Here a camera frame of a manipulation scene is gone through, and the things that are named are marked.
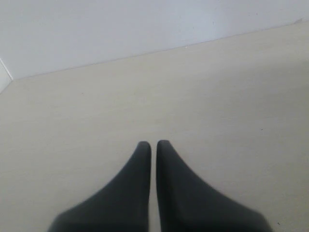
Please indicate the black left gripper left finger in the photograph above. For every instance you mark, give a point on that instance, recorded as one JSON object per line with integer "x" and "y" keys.
{"x": 121, "y": 206}

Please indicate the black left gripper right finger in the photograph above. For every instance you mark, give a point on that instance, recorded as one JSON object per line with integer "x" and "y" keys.
{"x": 188, "y": 204}

